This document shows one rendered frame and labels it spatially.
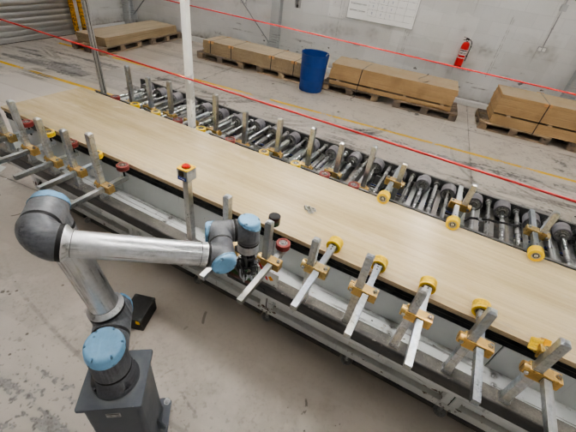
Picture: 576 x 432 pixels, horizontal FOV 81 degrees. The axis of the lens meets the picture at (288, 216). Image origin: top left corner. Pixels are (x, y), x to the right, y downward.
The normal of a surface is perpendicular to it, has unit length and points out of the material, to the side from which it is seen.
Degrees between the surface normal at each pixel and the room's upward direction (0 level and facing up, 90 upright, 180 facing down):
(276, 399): 0
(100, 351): 5
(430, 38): 90
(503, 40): 90
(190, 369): 0
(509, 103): 90
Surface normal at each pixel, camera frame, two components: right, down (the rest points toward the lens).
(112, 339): 0.14, -0.72
